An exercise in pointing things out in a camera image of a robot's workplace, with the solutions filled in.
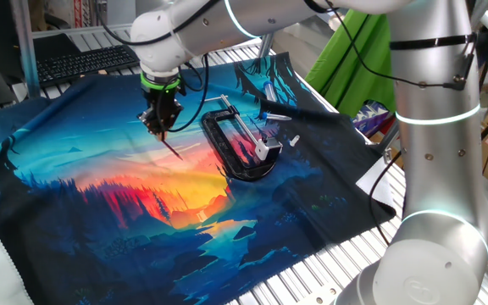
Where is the red and black pencil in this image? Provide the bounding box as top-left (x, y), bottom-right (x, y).
top-left (158, 136), bottom-right (185, 162)

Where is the landscape printed cloth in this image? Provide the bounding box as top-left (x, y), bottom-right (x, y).
top-left (0, 51), bottom-right (397, 305)

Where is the black metal C-clamp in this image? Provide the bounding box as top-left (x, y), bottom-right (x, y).
top-left (201, 93), bottom-right (285, 182)

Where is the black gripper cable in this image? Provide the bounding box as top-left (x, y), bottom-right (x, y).
top-left (158, 53), bottom-right (210, 135)

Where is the green cloth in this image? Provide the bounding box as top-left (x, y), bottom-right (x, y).
top-left (304, 8), bottom-right (397, 118)

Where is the white and black pencil sharpener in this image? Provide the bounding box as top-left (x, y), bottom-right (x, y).
top-left (254, 136), bottom-right (285, 163)

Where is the black keyboard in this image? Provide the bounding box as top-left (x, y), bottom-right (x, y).
top-left (36, 44), bottom-right (141, 84)

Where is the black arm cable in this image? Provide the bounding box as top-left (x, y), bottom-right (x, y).
top-left (95, 0), bottom-right (222, 47)

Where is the black cable strap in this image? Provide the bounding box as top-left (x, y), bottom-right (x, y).
top-left (389, 33), bottom-right (479, 52)

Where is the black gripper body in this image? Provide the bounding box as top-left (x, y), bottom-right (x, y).
top-left (144, 86), bottom-right (186, 123)

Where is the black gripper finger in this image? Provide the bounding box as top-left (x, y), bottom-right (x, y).
top-left (137, 106), bottom-right (166, 141)
top-left (161, 107), bottom-right (185, 141)

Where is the aluminium frame post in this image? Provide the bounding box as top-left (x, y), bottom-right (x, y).
top-left (9, 0), bottom-right (42, 99)
top-left (256, 33), bottom-right (276, 58)

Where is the large clear tube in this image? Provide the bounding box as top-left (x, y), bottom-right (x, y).
top-left (263, 80), bottom-right (280, 103)

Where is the blue and white pen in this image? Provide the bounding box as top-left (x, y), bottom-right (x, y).
top-left (259, 110), bottom-right (293, 123)

